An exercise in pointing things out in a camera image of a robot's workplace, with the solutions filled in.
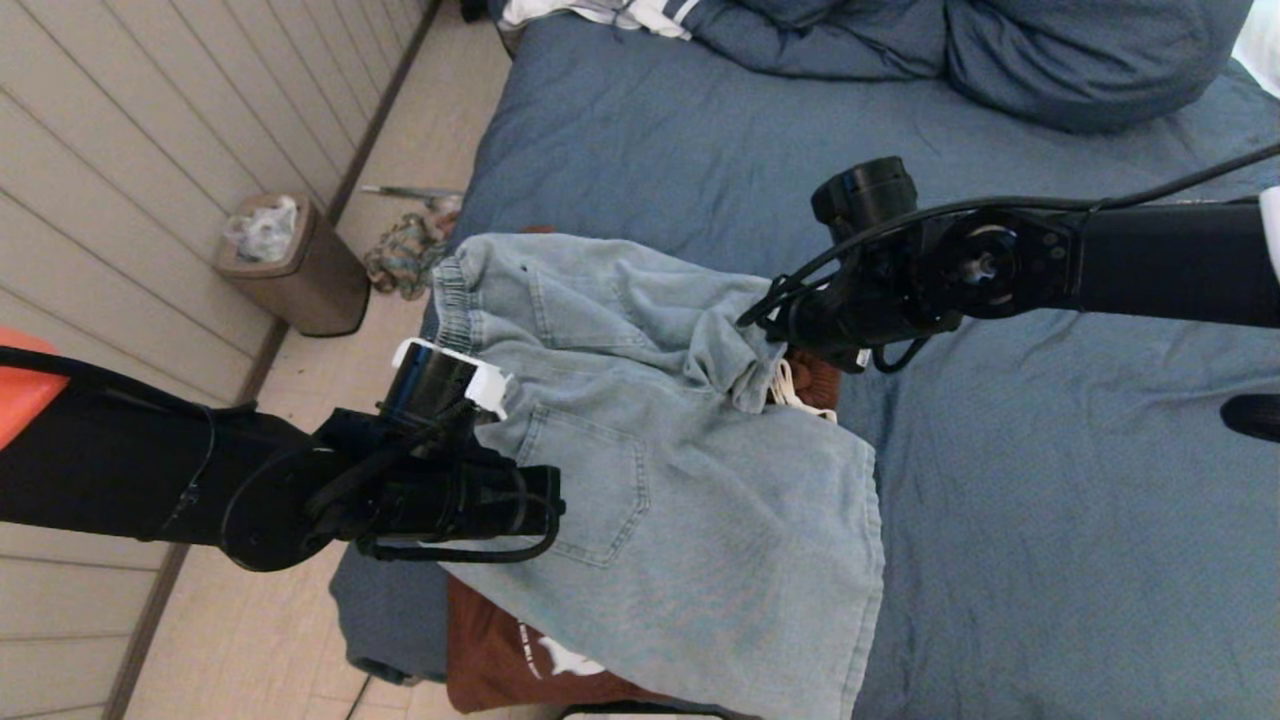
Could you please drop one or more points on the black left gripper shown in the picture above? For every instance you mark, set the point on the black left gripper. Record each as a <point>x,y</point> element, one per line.
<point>470,500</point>

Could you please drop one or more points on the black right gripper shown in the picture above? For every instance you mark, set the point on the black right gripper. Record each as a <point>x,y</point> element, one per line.
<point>860,195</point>

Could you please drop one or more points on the brown shorts with white print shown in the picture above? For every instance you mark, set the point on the brown shorts with white print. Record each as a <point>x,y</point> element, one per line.
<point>500,650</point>

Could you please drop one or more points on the light blue denim shorts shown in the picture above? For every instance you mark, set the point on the light blue denim shorts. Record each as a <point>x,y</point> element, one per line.
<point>700,540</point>

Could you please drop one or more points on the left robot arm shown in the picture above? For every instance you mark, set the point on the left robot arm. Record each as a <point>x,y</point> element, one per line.
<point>100,470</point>

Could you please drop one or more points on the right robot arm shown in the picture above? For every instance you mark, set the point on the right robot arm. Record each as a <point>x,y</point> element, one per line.
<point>1150,260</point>

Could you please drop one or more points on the multicoloured cloth bundle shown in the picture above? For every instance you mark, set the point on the multicoloured cloth bundle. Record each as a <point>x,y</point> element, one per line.
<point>405,258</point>

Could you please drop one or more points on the brown metal trash bin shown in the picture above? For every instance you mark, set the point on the brown metal trash bin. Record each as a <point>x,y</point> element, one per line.
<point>320,285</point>

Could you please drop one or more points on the thin grey rod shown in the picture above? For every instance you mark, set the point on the thin grey rod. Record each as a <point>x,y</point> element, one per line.
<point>400,193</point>

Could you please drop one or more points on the white striped garment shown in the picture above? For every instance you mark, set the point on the white striped garment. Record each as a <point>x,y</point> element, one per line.
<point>655,15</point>

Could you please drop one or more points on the clear plastic bin liner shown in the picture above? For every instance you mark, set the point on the clear plastic bin liner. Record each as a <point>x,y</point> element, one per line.
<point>262,235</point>

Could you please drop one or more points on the blue bed cover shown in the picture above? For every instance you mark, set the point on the blue bed cover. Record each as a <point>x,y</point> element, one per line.
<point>1050,550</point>

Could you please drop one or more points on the crumpled blue duvet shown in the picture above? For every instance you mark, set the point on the crumpled blue duvet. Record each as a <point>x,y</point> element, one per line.
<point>1080,60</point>

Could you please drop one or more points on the small black object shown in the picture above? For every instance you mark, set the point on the small black object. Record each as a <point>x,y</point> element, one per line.
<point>474,10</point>

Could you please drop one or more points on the white pillow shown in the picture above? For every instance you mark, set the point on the white pillow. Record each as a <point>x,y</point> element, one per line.
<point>1262,50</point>

